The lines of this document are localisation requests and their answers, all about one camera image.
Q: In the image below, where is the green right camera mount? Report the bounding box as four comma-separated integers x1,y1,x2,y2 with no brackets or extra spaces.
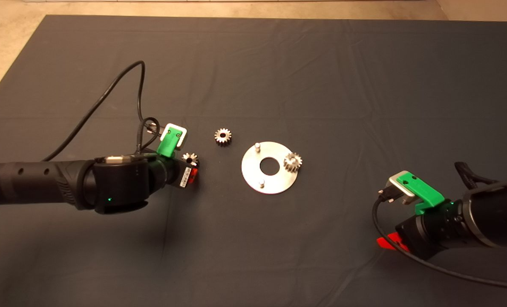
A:
396,173,445,215

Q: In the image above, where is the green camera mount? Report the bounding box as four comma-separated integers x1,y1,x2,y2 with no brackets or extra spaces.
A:
396,173,445,215
157,126,184,157

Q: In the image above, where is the green left camera mount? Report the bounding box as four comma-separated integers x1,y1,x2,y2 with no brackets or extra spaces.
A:
157,126,184,157

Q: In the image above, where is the round metal carrier plate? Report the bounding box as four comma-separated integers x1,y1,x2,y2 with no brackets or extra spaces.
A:
241,141,299,194

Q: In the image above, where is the dark grey table cloth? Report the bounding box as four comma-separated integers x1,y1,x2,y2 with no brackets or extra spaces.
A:
0,15,507,307

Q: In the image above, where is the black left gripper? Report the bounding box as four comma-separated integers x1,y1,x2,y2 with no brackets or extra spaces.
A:
149,156,200,195

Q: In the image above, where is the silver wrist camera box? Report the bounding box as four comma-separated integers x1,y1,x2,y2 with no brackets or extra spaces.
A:
383,171,417,206
160,124,188,151

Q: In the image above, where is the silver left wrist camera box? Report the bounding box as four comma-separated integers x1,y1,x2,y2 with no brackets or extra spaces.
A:
160,124,188,151

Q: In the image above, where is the black right camera cable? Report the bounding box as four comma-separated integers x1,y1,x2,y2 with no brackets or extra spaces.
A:
372,193,507,291

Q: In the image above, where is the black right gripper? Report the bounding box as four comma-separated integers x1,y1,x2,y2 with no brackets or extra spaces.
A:
376,200,472,261

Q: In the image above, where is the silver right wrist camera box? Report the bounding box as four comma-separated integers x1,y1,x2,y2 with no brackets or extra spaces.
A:
383,171,417,206

